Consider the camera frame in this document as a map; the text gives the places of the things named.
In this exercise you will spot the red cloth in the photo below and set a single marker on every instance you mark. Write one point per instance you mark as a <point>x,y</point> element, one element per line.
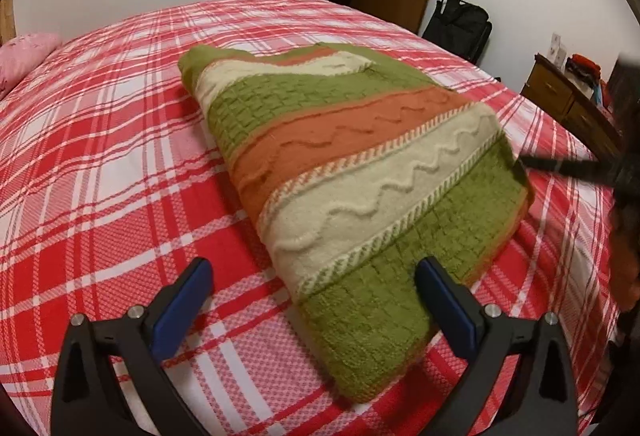
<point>586,66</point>

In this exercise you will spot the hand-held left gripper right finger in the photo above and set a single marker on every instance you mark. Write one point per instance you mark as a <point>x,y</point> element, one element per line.
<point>450,311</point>

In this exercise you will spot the person's right forearm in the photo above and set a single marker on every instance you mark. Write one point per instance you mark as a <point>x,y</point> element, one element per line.
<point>627,261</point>

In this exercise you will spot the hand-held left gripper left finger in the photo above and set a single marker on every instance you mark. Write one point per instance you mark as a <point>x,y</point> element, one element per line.
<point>182,311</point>

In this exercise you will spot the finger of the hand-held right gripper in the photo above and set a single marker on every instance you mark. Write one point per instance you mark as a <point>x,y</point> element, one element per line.
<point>565,166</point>

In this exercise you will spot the wooden dresser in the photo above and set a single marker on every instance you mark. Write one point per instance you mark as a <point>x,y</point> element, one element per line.
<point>560,96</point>

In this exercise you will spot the red plaid bed sheet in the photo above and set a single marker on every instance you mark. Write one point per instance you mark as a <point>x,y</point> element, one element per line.
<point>100,141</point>

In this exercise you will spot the black bag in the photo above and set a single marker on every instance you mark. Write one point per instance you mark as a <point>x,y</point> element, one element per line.
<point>457,29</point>

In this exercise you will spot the white box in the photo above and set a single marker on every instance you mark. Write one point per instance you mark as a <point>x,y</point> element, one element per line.
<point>558,49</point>

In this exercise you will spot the green striped knit sweater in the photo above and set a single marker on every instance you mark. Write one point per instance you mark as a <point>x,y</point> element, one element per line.
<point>350,176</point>

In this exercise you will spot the pink pillow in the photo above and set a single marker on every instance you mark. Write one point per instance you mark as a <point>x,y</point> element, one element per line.
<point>25,56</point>

